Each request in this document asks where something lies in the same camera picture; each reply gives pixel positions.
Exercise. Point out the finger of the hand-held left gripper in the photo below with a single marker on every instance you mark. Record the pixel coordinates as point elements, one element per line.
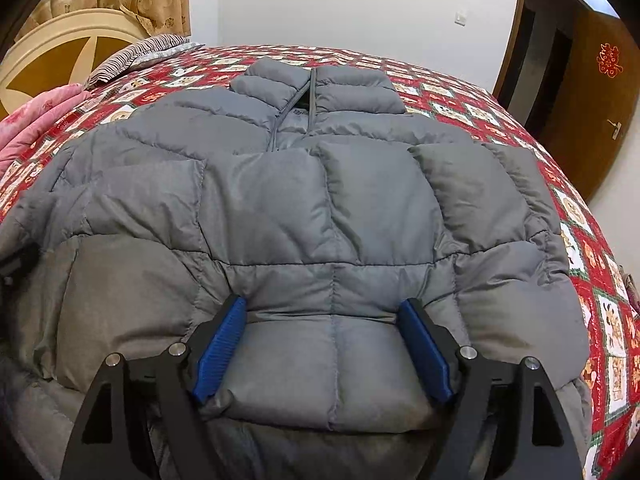
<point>22,260</point>

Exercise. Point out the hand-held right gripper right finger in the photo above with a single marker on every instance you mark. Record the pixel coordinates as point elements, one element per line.
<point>425,355</point>

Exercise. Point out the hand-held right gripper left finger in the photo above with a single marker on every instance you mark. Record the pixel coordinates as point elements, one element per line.
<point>220,345</point>

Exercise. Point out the grey puffer jacket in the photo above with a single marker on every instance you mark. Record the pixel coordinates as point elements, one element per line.
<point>300,210</point>

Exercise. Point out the pink quilt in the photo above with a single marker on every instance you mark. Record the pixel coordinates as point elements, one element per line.
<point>30,125</point>

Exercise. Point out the red printed blanket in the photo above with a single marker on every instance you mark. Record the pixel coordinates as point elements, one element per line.
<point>607,320</point>

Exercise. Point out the cream wooden headboard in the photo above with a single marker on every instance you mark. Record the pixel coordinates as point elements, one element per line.
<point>45,55</point>

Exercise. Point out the striped pillow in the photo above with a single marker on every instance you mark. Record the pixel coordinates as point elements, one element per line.
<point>140,52</point>

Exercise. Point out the brown wooden door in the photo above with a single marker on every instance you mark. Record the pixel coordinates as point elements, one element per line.
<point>590,110</point>

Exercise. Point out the red paper door decoration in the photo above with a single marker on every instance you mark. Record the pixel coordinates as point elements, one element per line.
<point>606,60</point>

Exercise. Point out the dark wooden door frame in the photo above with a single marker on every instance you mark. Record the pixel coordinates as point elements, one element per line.
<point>510,50</point>

